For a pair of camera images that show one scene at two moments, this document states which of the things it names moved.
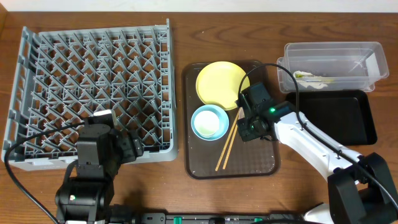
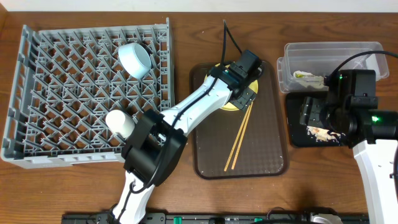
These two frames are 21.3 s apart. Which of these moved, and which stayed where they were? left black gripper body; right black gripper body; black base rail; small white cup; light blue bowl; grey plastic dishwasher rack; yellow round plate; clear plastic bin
Moved: small white cup; left black gripper body; yellow round plate; light blue bowl; right black gripper body
Stayed: clear plastic bin; grey plastic dishwasher rack; black base rail
